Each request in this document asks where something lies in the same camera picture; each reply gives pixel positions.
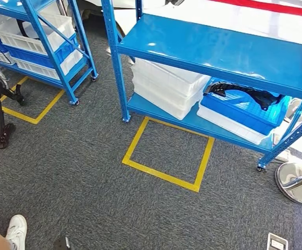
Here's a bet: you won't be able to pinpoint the large blue plastic bin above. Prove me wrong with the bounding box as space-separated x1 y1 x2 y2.
200 77 292 136

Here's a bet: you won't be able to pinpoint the black curved car part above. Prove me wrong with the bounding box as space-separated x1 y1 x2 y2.
204 81 285 112

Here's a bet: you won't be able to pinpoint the yellow floor tape square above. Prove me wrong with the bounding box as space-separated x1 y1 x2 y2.
122 116 215 193

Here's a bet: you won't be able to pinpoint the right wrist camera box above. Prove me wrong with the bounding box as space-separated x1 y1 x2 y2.
266 233 289 250

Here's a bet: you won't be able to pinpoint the small blue plastic bin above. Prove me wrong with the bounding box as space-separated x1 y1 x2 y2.
0 32 80 70

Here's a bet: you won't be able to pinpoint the red barrier belt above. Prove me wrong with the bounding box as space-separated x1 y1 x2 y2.
209 0 302 20

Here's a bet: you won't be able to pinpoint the blue metal shelf rack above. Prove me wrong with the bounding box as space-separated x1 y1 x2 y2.
100 0 302 172
0 0 99 105

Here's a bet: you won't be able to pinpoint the black-topped chrome belt stanchion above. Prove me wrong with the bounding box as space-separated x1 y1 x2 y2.
275 162 302 205

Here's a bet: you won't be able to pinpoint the stacked white plastic bins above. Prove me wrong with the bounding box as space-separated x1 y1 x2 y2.
131 57 211 121

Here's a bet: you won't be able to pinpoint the person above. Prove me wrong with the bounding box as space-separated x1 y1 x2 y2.
0 214 28 250

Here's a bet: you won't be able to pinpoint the small white plastic bin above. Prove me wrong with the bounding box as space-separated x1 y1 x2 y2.
0 13 76 56
0 48 84 82

